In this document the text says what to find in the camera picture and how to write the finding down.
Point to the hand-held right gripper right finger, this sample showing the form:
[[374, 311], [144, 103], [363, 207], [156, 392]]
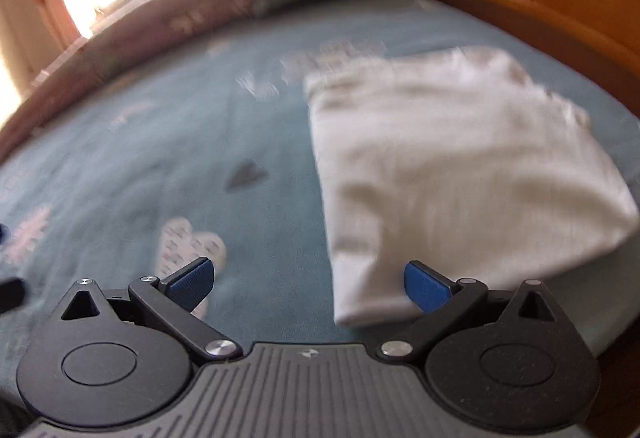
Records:
[[427, 288]]

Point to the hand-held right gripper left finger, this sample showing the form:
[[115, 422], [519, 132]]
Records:
[[190, 283]]

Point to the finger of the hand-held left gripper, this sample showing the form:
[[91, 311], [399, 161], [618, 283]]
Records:
[[3, 233], [11, 295]]

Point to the white long-sleeve printed shirt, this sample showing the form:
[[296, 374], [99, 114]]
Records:
[[450, 158]]

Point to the folded pink floral quilt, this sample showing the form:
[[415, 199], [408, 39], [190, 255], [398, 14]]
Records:
[[150, 33]]

